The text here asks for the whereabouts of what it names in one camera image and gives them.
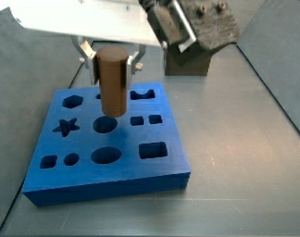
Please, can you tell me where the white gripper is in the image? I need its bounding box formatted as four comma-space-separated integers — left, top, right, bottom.
8, 0, 158, 88

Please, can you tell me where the brown wooden cylinder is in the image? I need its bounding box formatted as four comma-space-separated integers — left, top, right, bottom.
96, 46, 127, 118

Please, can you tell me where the blue foam shape board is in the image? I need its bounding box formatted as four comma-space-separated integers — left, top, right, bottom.
23, 82, 191, 206

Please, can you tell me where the dark grey cradle stand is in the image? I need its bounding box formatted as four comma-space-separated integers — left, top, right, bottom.
163, 43, 211, 76

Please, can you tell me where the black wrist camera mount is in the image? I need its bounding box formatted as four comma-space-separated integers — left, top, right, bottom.
139, 0, 240, 61

